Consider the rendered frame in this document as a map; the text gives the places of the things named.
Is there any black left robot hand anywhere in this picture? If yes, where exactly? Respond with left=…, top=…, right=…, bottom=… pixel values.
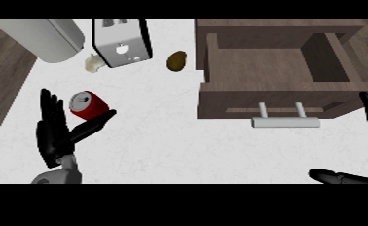
left=34, top=88, right=118, bottom=170

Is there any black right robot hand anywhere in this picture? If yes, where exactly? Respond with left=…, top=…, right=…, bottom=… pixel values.
left=307, top=91, right=368, bottom=185

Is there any red can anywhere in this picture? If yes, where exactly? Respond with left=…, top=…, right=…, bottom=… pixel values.
left=68, top=90, right=111, bottom=122

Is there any brown wooden drawer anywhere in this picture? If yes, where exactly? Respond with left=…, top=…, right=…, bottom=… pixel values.
left=195, top=32, right=368, bottom=120

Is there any pale garlic bulb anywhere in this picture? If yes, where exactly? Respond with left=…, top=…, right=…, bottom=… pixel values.
left=83, top=53, right=108, bottom=74

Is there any grey cylindrical appliance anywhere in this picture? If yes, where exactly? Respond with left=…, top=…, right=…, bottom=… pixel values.
left=0, top=19, right=87, bottom=64

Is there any silver and black toaster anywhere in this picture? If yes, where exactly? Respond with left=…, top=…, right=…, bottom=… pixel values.
left=90, top=19, right=154, bottom=69

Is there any brown potato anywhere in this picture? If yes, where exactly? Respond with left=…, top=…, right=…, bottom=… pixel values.
left=165, top=50, right=189, bottom=73

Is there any brown wooden cabinet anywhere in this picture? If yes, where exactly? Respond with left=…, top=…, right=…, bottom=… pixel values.
left=193, top=19, right=368, bottom=84

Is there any white drawer handle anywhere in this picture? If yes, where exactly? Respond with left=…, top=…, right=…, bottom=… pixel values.
left=250, top=101, right=322, bottom=129

